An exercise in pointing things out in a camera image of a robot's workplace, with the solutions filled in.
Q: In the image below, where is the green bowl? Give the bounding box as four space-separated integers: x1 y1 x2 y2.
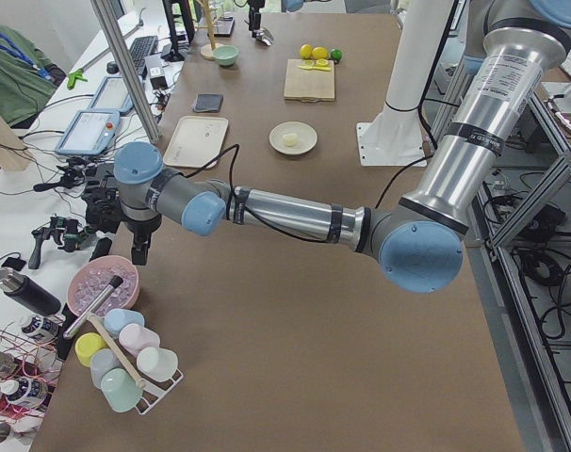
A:
213 45 239 67

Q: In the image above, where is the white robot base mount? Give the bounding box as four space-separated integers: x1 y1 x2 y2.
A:
357 0 457 167

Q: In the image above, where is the grey folded cloth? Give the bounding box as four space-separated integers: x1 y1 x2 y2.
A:
192 93 223 113

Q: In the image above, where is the blue cup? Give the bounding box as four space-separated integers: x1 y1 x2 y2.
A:
104 308 145 338

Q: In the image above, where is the blue teach pendant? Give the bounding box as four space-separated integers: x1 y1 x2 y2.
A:
55 109 121 156

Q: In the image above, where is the white cup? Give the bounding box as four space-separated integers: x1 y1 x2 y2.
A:
137 347 178 382

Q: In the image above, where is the white cup rack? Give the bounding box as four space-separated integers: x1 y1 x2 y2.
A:
86 314 185 416

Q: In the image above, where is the pink bowl with ice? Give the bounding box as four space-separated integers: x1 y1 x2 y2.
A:
67 255 141 318

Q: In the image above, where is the lower whole lemon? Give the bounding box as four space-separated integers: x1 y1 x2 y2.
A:
312 46 330 60

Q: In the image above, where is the upper whole lemon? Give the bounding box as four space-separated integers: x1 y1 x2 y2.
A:
299 43 314 59

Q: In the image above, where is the whole lemon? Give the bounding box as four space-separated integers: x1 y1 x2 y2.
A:
299 43 314 59
312 46 330 60

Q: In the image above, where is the wooden mug tree stand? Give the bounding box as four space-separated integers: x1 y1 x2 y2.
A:
195 0 223 60

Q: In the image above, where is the green lime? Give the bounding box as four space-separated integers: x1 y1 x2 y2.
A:
330 48 343 64

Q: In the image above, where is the person in green shirt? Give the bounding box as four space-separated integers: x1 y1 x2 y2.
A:
0 24 66 129

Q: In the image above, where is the mint green cup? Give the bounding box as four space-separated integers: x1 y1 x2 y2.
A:
100 368 142 412

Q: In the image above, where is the pink cup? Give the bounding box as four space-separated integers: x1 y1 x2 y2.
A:
118 323 160 358

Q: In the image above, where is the cream rabbit tray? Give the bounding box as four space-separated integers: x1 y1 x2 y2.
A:
163 116 229 169

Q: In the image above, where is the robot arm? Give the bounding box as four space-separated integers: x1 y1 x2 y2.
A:
113 1 571 293

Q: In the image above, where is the metal scoop black tip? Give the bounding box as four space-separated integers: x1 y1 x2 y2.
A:
62 275 123 340

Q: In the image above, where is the yellow plastic knife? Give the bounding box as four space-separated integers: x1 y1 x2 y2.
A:
297 65 332 72

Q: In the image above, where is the wooden cutting board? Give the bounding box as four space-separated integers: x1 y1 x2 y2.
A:
284 58 335 102

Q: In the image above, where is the cream round plate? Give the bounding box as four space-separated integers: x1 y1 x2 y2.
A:
269 121 318 156

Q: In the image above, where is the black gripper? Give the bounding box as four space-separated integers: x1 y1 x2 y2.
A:
125 215 162 266

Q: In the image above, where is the yellow cup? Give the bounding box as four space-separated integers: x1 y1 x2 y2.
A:
74 332 107 367

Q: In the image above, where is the aluminium frame post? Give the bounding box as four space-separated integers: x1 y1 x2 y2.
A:
90 0 160 144

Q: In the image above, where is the black keyboard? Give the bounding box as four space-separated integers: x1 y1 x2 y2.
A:
129 36 158 78

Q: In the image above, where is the black thermos bottle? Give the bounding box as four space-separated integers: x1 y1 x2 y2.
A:
0 266 61 316

